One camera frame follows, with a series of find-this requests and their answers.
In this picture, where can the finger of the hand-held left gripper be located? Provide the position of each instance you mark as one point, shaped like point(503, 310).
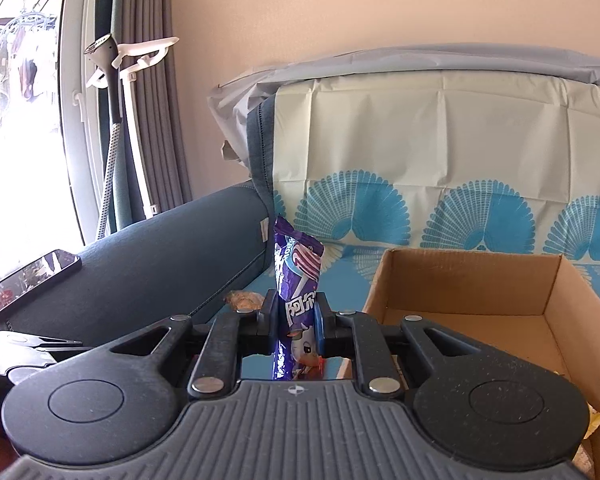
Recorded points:
point(25, 342)

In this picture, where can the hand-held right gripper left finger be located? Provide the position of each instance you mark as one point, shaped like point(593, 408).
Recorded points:
point(274, 322)

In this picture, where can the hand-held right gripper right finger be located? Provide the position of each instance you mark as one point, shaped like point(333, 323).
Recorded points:
point(320, 322)

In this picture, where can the purple snack packet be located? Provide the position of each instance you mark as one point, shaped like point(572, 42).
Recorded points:
point(296, 270)

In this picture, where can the cardboard box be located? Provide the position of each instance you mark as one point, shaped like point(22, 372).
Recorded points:
point(480, 285)

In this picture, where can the clear bag of brown snacks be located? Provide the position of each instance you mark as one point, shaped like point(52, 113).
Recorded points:
point(242, 301)

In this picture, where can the black smartphone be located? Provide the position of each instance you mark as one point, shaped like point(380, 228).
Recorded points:
point(27, 280)

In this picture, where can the blue sofa armrest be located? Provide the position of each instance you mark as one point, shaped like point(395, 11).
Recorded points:
point(155, 255)

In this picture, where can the grey curtain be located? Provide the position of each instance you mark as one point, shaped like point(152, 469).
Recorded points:
point(150, 85)

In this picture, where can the yellow snack packet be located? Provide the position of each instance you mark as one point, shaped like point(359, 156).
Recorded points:
point(592, 422)

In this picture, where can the clothes drying rack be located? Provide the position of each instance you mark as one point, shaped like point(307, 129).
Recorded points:
point(27, 45)

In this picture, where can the white steamer stand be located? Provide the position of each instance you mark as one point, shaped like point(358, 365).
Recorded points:
point(147, 50)

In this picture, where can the white window frame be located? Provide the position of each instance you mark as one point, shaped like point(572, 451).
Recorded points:
point(77, 110)

